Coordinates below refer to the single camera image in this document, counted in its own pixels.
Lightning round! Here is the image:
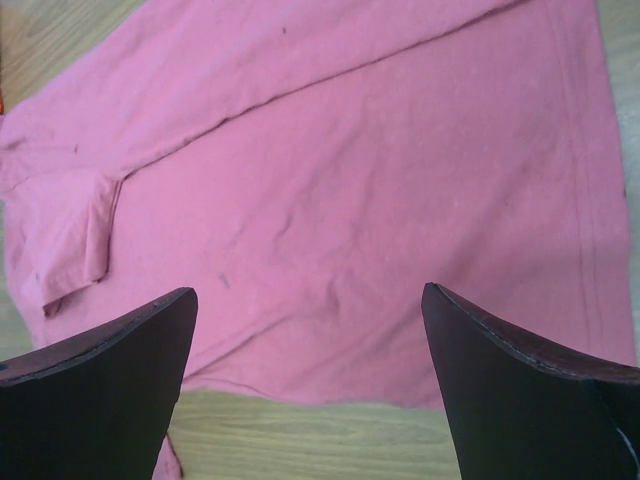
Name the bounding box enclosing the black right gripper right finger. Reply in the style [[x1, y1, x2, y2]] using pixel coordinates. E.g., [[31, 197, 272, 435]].
[[421, 283, 639, 479]]

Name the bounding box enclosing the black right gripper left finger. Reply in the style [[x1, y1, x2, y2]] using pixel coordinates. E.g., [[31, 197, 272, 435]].
[[1, 288, 198, 479]]

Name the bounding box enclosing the rose red t-shirt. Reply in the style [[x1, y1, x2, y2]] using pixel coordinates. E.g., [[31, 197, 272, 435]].
[[0, 0, 639, 480]]

